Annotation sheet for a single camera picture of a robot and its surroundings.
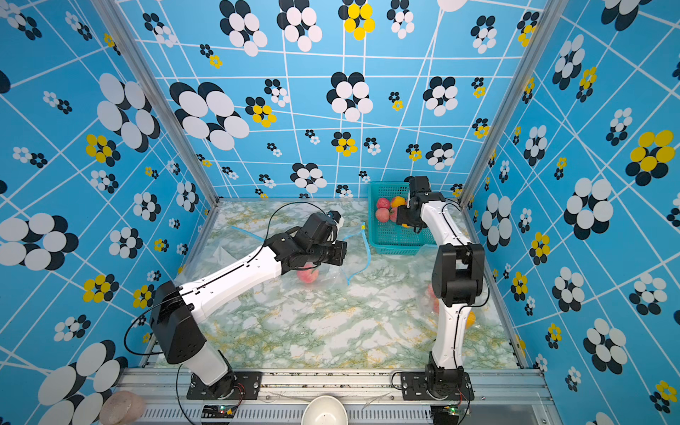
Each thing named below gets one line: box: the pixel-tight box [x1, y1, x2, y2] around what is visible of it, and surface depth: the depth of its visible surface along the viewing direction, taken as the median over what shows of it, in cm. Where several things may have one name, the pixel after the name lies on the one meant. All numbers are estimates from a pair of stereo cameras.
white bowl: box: [301, 394, 349, 425], surface depth 69 cm
